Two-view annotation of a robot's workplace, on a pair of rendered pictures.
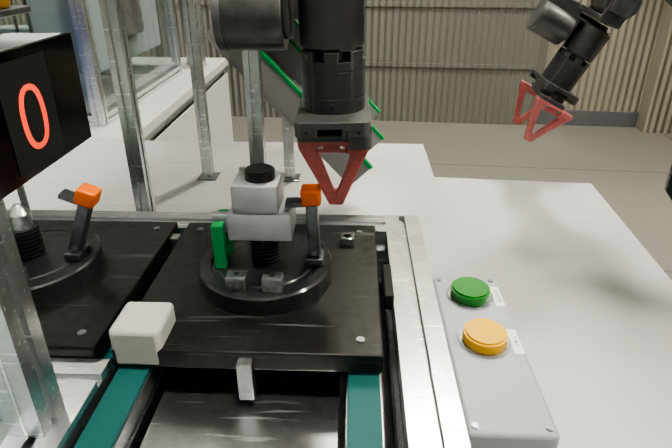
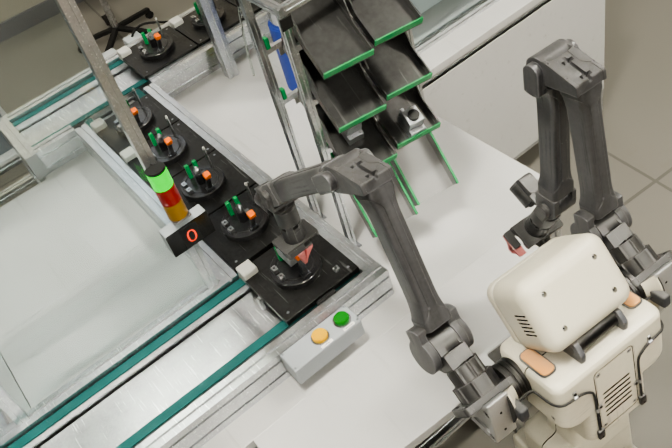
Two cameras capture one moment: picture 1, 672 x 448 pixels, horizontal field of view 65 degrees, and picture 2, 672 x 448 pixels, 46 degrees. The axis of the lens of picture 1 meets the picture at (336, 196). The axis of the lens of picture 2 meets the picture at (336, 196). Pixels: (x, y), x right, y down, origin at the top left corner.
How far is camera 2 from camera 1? 179 cm
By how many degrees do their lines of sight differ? 53
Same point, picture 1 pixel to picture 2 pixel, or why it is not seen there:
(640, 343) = (423, 383)
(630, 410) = (375, 395)
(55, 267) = (244, 230)
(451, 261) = not seen: hidden behind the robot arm
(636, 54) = not seen: outside the picture
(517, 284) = not seen: hidden behind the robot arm
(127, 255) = (272, 231)
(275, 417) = (265, 318)
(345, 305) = (300, 297)
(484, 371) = (305, 344)
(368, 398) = (277, 330)
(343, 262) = (323, 279)
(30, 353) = (206, 270)
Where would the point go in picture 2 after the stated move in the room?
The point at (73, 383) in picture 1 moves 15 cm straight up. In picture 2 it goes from (225, 277) to (207, 241)
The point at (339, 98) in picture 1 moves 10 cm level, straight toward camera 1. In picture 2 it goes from (285, 239) to (253, 264)
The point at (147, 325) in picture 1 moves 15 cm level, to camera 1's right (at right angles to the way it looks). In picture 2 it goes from (243, 272) to (276, 301)
